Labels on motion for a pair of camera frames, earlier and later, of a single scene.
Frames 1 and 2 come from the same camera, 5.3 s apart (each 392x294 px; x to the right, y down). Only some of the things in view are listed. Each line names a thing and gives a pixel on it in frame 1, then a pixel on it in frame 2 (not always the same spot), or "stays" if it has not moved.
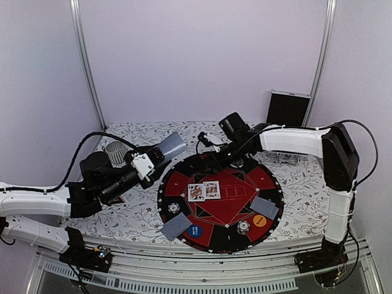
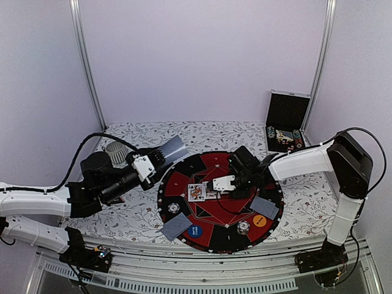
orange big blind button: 260,220 stays
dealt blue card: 175,226 stays
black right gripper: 210,158 → 244,195
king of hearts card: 212,190 stays
